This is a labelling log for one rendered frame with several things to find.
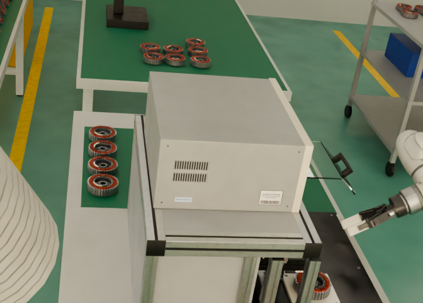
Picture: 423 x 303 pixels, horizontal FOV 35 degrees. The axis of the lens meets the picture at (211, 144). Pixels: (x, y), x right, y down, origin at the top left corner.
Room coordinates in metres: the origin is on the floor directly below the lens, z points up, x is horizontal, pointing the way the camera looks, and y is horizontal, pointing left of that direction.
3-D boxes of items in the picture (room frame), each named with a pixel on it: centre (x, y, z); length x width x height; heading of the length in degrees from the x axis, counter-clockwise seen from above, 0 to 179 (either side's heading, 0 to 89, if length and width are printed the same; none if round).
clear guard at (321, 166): (1.93, -0.29, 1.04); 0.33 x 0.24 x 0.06; 102
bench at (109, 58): (4.03, 0.36, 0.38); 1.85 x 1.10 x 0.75; 12
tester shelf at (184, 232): (1.68, -0.03, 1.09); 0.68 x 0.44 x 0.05; 12
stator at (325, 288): (1.63, -0.36, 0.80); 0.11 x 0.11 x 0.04
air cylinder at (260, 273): (1.60, -0.22, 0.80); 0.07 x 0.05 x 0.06; 12
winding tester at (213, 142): (1.69, -0.02, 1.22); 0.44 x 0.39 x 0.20; 12
